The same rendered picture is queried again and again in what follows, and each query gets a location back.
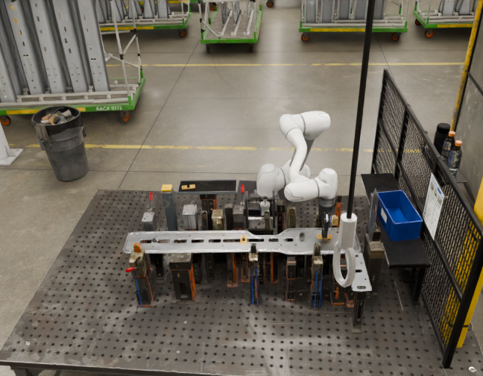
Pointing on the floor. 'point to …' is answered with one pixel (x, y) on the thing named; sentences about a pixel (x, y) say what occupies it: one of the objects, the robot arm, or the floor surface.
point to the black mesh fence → (422, 213)
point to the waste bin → (62, 141)
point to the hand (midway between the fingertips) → (324, 231)
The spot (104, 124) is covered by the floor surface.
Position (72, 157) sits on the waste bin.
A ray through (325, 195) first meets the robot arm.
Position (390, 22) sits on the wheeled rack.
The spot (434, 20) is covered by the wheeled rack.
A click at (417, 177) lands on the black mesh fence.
